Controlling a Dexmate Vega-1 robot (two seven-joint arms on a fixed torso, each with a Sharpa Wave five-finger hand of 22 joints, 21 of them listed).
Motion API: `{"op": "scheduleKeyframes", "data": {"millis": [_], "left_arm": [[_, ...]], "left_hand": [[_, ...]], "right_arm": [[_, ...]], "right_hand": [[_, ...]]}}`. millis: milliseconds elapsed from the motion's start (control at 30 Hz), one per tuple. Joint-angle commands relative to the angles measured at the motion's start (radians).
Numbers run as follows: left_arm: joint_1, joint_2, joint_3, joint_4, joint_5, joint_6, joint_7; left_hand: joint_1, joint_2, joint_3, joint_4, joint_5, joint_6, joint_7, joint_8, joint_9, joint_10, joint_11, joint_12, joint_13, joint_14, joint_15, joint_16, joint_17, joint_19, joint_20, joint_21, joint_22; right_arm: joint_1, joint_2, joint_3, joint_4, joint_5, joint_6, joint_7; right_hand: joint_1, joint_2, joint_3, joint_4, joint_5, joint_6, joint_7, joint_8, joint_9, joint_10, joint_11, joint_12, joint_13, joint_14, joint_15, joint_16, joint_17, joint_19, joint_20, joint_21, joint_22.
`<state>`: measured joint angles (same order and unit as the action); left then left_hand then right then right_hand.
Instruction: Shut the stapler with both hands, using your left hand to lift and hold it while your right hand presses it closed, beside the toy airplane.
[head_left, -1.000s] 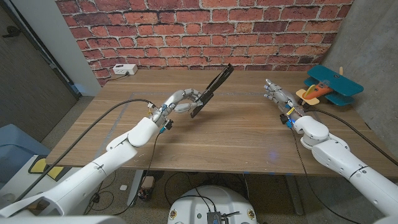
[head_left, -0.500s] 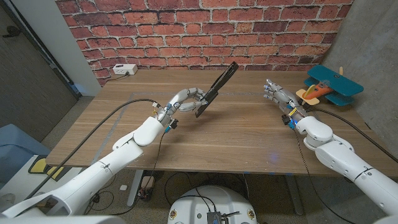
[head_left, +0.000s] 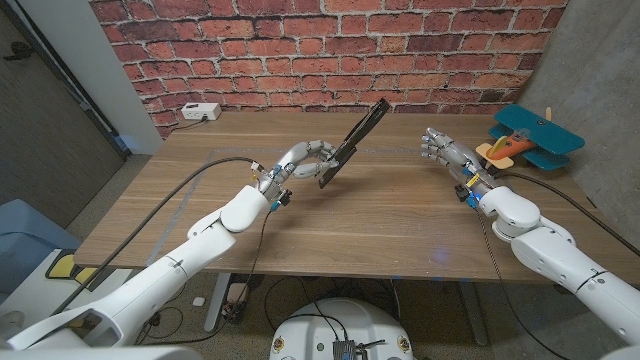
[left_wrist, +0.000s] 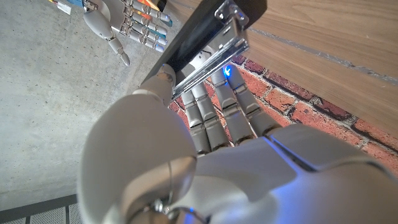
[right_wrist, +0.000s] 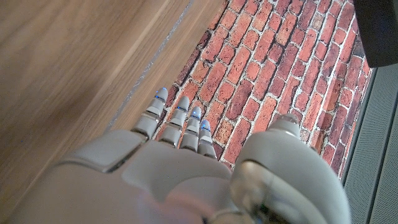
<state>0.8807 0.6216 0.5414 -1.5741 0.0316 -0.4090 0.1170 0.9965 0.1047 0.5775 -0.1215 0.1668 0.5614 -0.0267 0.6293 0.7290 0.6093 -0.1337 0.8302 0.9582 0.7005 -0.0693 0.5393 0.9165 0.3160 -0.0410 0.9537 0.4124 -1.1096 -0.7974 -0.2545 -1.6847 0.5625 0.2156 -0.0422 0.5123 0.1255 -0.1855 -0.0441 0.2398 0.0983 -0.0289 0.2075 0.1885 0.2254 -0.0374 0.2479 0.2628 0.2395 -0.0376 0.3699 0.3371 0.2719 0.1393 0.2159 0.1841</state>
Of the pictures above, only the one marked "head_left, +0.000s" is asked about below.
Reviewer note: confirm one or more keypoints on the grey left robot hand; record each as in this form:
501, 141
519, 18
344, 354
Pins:
295, 160

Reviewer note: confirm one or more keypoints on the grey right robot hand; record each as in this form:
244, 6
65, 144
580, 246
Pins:
455, 155

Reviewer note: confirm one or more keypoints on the black stapler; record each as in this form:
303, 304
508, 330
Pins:
357, 137

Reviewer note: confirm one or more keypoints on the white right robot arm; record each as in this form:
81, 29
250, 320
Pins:
550, 250

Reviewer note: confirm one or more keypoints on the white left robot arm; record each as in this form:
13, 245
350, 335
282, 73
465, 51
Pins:
190, 260

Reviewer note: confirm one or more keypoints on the teal orange toy airplane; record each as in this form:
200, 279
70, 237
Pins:
540, 132

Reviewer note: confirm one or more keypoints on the white power strip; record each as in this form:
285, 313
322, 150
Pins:
201, 111

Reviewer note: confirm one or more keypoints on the red brick printed backdrop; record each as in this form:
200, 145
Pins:
325, 50

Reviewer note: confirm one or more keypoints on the clear tape strip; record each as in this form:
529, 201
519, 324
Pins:
179, 210

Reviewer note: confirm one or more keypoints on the table control box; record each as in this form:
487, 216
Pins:
236, 297

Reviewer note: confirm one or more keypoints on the grey table leg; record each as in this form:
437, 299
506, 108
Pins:
217, 302
472, 312

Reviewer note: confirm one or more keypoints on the small white floor puck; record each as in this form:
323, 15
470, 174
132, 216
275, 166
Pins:
199, 301

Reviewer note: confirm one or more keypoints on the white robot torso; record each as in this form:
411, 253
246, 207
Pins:
340, 325

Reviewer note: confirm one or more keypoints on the grey module on torso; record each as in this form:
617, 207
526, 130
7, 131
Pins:
345, 350

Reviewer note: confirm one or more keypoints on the dark grey door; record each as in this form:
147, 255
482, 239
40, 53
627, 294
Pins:
40, 140

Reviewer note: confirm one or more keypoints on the blue plastic bin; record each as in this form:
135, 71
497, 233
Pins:
30, 235

